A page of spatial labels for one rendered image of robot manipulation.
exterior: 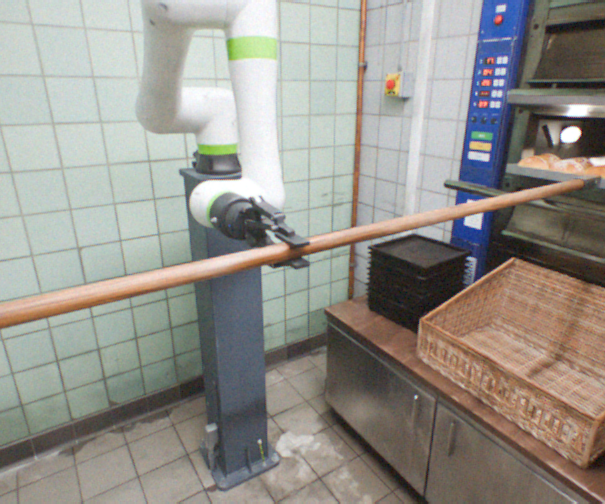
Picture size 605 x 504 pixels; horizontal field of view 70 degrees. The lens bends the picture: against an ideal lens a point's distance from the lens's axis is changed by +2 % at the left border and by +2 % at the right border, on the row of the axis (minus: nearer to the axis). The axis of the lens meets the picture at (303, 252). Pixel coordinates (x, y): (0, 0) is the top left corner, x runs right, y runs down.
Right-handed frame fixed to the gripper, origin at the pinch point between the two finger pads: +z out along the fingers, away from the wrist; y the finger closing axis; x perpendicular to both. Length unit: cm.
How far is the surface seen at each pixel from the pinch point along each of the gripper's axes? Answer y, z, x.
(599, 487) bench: 61, 34, -62
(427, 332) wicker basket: 50, -21, -65
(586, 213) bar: 3, 11, -76
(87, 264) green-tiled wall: 41, -120, 21
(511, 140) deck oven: -7, -34, -114
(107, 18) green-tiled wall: -46, -121, 0
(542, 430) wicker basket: 58, 19, -64
